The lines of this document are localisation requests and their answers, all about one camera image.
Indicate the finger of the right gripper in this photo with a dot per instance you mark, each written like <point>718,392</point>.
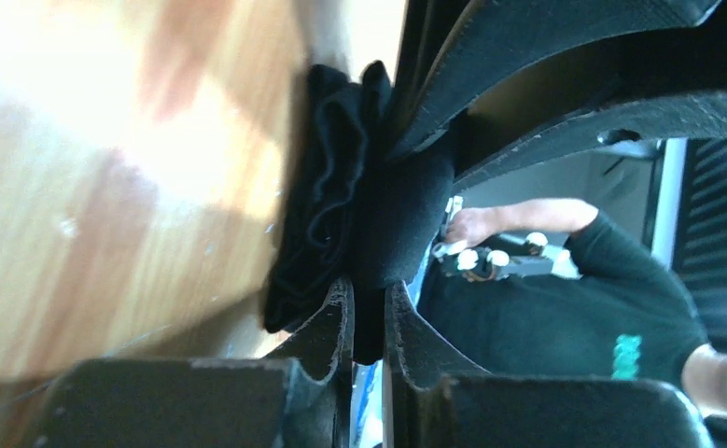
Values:
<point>451,52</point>
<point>692,114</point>

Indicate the black underwear white waistband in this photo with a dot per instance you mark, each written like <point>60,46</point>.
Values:
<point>350,212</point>

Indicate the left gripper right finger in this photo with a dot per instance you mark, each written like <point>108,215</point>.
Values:
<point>436,397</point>

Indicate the person second hand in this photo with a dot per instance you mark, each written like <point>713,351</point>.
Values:
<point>704,380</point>

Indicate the person hand in background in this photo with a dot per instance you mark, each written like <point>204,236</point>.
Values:
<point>472,226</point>

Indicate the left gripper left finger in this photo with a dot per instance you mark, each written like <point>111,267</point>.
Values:
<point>299,395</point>

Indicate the person in black shirt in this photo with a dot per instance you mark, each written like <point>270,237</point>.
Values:
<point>625,316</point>

